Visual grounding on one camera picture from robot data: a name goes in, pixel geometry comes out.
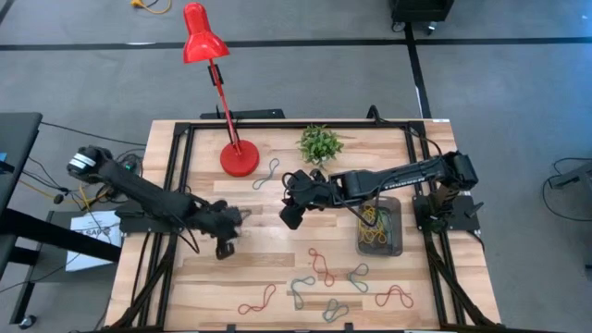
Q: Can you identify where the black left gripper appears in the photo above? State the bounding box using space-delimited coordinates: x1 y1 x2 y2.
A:
201 210 245 261

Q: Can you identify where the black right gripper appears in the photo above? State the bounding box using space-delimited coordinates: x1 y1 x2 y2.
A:
279 178 334 231

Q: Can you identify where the red rubber band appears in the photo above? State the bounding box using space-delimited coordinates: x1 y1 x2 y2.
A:
308 248 337 289
237 283 278 316
375 284 415 310

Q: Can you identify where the grey translucent plastic bin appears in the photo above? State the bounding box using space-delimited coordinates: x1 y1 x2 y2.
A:
355 195 403 258

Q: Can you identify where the small green potted plant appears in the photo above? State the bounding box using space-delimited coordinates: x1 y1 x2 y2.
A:
296 123 346 171

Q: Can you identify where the red desk lamp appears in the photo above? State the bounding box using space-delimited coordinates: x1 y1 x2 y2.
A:
181 2 261 179

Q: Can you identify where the white paper sheet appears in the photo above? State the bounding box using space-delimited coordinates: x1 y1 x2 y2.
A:
64 210 124 273

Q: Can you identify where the black side desk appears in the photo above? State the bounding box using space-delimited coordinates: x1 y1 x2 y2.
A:
0 112 123 330

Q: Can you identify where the black wheeled cart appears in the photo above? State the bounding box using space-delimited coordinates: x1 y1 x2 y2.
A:
390 0 456 34

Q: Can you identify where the dark metal desk base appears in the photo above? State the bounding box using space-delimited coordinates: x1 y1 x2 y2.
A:
549 161 592 191

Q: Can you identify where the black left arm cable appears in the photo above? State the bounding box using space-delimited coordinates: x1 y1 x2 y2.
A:
178 226 201 255

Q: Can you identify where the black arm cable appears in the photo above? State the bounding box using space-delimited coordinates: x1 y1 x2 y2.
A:
379 117 444 157
178 226 201 255

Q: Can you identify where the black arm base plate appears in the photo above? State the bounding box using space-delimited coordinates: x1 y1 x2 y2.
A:
115 203 187 235
413 193 482 232

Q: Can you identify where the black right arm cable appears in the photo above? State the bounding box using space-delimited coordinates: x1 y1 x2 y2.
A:
379 117 444 157

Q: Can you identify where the black floor cable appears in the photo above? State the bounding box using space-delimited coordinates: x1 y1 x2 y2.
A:
39 120 148 148
540 156 592 222

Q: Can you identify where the yellow extension cable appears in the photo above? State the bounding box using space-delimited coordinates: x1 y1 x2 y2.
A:
130 0 173 15

